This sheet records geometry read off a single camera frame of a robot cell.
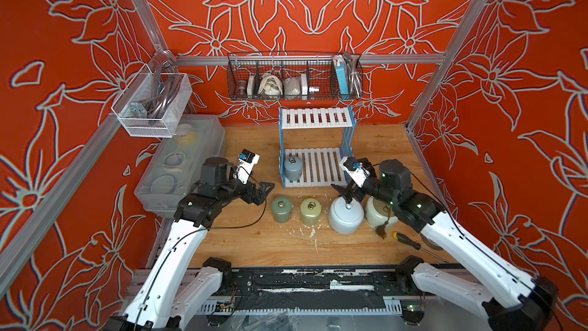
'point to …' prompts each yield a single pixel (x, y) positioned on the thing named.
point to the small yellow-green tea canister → (310, 211)
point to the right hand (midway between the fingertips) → (338, 172)
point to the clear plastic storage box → (174, 172)
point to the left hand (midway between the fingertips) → (261, 177)
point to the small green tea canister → (282, 207)
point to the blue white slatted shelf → (321, 167)
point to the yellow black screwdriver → (397, 236)
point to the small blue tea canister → (293, 168)
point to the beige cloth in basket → (270, 87)
